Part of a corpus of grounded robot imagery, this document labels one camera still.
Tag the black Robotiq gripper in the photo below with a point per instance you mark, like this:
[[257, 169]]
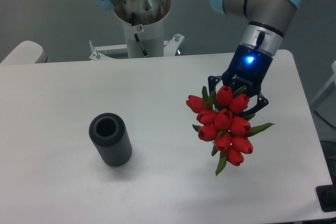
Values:
[[247, 68]]

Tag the red tulip bouquet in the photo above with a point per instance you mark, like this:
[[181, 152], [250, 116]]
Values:
[[224, 121]]

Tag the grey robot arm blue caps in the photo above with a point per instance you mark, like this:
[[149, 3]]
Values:
[[268, 23]]

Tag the dark grey ribbed vase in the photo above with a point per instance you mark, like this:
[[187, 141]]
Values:
[[109, 135]]

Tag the black device at table edge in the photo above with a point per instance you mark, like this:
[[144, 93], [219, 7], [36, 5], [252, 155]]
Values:
[[326, 197]]

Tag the white chair armrest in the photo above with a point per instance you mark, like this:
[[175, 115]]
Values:
[[27, 52]]

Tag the white pedestal base frame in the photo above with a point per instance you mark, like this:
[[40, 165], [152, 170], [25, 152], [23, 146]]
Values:
[[115, 51]]

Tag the white furniture frame right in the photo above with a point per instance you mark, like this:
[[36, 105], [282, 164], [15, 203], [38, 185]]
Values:
[[325, 90]]

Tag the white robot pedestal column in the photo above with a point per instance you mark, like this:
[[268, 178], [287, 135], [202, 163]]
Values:
[[143, 25]]

